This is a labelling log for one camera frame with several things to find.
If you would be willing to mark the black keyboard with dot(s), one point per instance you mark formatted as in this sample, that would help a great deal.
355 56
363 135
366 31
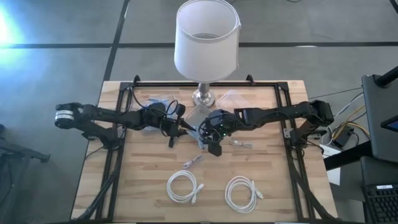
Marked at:
384 203

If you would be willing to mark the black metal table frame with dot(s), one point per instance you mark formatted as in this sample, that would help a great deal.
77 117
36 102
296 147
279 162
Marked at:
202 84

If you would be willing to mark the dark grey equipment cart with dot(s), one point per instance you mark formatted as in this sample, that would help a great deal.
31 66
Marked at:
379 130

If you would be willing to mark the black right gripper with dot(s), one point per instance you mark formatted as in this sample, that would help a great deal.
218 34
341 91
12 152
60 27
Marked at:
222 121

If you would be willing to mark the black power adapter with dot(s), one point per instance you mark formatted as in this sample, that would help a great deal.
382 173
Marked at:
344 137

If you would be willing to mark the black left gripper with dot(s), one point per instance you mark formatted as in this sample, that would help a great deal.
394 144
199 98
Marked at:
169 124

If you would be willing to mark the dark floor stand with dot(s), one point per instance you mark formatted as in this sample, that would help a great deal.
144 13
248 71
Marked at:
15 152

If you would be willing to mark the white shade silver table lamp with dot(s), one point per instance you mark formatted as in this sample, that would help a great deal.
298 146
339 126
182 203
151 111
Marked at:
205 46

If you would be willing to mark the black pole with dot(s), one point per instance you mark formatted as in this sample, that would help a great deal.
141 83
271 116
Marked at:
387 77

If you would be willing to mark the black slanted bar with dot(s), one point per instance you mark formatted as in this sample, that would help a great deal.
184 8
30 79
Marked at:
348 155

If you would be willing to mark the small blue lit screen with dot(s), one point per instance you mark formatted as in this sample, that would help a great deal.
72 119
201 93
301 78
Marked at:
392 124

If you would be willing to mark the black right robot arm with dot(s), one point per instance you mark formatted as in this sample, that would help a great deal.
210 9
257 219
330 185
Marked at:
280 112

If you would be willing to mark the silver mounting bracket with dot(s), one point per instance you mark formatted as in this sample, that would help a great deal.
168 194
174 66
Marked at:
287 132

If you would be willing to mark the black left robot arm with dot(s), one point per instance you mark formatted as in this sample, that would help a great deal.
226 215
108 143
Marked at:
102 113

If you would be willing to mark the white paper sheet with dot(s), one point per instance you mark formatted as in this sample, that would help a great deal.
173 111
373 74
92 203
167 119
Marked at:
333 174

